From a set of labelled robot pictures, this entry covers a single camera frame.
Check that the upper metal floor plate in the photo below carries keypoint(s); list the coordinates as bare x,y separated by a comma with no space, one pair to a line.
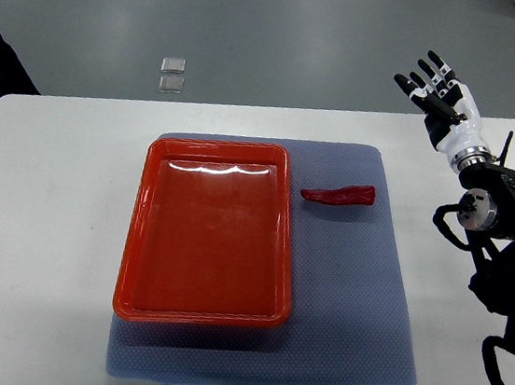
175,65

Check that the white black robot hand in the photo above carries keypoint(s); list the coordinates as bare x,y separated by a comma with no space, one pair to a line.
452,118

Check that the blue-grey mesh mat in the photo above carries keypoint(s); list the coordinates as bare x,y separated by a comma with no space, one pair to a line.
349,323

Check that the red pepper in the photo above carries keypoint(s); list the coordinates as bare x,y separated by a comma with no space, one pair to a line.
349,195

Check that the red plastic tray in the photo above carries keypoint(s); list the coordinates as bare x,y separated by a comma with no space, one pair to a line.
209,241

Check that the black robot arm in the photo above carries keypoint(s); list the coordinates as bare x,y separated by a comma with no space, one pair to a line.
482,223

